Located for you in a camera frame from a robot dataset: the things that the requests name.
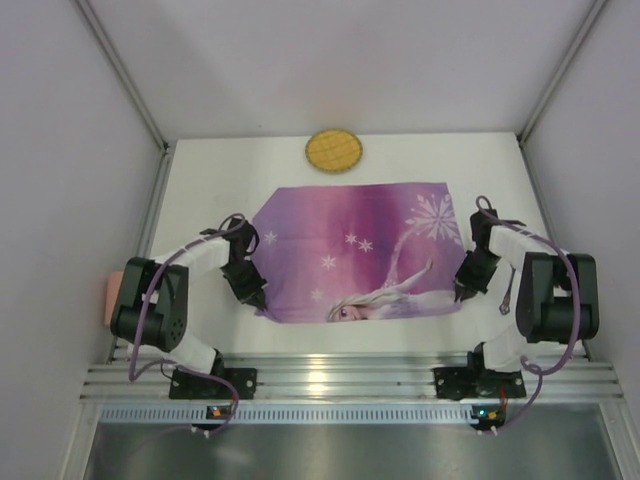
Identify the purple Frozen placemat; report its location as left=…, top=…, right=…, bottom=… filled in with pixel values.
left=251, top=183, right=465, bottom=324

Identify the pink plastic cup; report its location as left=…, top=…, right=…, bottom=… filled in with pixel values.
left=104, top=271, right=124, bottom=327

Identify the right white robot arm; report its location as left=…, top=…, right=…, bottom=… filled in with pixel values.
left=454, top=207, right=599, bottom=377

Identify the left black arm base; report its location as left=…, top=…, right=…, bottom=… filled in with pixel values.
left=169, top=366, right=258, bottom=400

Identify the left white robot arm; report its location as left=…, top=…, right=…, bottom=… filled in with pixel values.
left=109, top=216, right=267, bottom=382

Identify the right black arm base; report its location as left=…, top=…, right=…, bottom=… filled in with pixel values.
left=433, top=352, right=526, bottom=401

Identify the yellow round woven coaster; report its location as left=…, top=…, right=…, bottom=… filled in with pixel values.
left=304, top=128, right=364, bottom=174

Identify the aluminium mounting rail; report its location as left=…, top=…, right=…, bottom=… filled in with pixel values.
left=80, top=354, right=623, bottom=403

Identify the perforated grey cable duct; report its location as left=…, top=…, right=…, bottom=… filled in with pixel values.
left=100, top=403, right=504, bottom=425

